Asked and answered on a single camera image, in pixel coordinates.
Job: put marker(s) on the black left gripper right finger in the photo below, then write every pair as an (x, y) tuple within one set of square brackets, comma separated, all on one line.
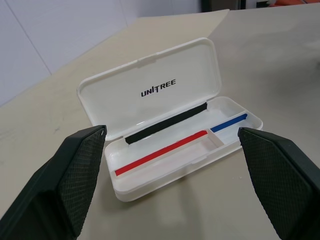
[(285, 180)]

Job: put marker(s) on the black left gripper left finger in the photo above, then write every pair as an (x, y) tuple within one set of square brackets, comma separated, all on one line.
[(57, 185)]

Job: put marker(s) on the white box with green stripe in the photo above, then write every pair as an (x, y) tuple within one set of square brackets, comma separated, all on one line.
[(150, 75)]

